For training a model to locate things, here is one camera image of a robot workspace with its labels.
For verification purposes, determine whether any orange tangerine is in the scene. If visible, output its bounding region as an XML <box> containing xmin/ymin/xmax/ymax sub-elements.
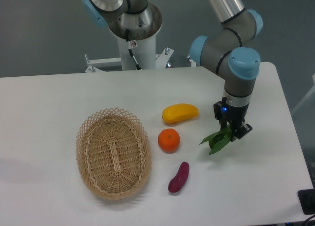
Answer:
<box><xmin>157</xmin><ymin>129</ymin><xmax>180</xmax><ymax>154</ymax></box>

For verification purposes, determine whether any black device at table edge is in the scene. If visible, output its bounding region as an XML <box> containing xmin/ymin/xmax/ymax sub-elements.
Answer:
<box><xmin>297</xmin><ymin>189</ymin><xmax>315</xmax><ymax>215</ymax></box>

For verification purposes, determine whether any woven wicker basket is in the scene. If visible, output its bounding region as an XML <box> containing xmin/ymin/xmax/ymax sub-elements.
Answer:
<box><xmin>76</xmin><ymin>108</ymin><xmax>152</xmax><ymax>200</ymax></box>

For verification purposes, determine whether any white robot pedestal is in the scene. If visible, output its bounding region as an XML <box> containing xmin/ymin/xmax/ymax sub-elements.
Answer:
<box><xmin>109</xmin><ymin>3</ymin><xmax>162</xmax><ymax>60</ymax></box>

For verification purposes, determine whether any purple sweet potato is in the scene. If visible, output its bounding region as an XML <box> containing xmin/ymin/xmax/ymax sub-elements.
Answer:
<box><xmin>168</xmin><ymin>161</ymin><xmax>190</xmax><ymax>193</ymax></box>

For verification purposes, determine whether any green leafy bok choy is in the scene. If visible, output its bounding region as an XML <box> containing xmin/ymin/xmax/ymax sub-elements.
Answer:
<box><xmin>199</xmin><ymin>125</ymin><xmax>232</xmax><ymax>155</ymax></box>

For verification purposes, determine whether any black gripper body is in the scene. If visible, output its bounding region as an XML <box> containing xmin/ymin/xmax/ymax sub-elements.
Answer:
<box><xmin>221</xmin><ymin>97</ymin><xmax>249</xmax><ymax>131</ymax></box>

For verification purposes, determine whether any yellow mango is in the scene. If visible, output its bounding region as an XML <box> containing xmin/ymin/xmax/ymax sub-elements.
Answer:
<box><xmin>162</xmin><ymin>103</ymin><xmax>199</xmax><ymax>124</ymax></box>

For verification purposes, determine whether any black cable on pedestal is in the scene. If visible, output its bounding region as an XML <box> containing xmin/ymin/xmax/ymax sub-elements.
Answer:
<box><xmin>125</xmin><ymin>28</ymin><xmax>143</xmax><ymax>70</ymax></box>

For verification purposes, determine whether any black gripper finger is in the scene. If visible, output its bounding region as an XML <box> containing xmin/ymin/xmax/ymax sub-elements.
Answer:
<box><xmin>213</xmin><ymin>101</ymin><xmax>229</xmax><ymax>130</ymax></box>
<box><xmin>231</xmin><ymin>122</ymin><xmax>252</xmax><ymax>141</ymax></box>

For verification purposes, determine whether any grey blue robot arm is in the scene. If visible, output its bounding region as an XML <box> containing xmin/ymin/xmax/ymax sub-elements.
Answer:
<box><xmin>82</xmin><ymin>0</ymin><xmax>263</xmax><ymax>140</ymax></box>

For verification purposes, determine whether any white metal base frame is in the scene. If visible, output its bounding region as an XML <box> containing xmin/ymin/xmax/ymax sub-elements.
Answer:
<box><xmin>84</xmin><ymin>47</ymin><xmax>197</xmax><ymax>73</ymax></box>

